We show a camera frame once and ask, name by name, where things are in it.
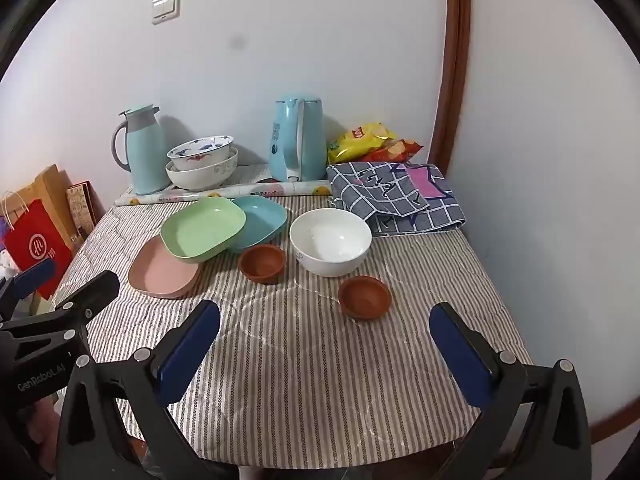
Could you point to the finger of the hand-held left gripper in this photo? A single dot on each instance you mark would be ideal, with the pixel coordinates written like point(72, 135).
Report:
point(95, 292)
point(32, 272)

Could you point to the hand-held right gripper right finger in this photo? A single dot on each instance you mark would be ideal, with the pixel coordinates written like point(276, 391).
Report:
point(460, 360)

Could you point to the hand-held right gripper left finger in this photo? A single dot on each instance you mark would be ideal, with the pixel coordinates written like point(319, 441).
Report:
point(190, 350)

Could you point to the pink plate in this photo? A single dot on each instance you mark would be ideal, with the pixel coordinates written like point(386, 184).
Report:
point(160, 275)

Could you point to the small brown bowl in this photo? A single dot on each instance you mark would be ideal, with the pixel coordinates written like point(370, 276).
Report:
point(365, 297)
point(262, 262)

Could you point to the green plate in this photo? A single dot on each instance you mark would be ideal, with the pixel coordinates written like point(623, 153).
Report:
point(205, 230)

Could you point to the blue plate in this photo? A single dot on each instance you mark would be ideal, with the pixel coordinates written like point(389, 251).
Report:
point(262, 220)

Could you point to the plain white bowl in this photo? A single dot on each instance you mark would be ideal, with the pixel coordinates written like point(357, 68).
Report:
point(330, 240)

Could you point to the red paper bag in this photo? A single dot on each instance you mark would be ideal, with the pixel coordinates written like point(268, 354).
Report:
point(37, 245)

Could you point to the patterned brown box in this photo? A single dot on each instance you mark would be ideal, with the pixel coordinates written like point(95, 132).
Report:
point(80, 205)

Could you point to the brown paper bag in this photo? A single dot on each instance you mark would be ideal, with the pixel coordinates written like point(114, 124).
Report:
point(50, 185)

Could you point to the striped tablecloth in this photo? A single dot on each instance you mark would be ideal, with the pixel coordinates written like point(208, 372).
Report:
point(280, 360)

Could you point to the light blue thermos jug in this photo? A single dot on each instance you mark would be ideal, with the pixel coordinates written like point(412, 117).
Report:
point(147, 160)

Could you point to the white bowl with grey pattern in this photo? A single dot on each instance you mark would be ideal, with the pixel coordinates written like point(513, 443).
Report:
point(205, 177)

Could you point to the rolled floral plastic sheet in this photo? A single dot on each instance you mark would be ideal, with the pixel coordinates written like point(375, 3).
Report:
point(225, 192)

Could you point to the white bowl with blue-red pattern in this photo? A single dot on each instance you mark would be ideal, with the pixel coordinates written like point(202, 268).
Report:
point(200, 152)

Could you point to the grey checked folded cloth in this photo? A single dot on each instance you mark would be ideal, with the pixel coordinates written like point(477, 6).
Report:
point(380, 185)

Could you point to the red chip bag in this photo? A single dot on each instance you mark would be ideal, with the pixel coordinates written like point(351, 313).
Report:
point(400, 150)

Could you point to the yellow chip bag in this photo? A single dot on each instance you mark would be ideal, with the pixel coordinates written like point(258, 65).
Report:
point(360, 140)

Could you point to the light blue electric kettle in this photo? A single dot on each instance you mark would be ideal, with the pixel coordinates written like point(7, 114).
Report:
point(310, 140)

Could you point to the white light switch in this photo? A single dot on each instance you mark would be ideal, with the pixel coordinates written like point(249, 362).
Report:
point(165, 7)

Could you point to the brown wooden door frame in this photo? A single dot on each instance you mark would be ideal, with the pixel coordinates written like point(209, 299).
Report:
point(452, 60)

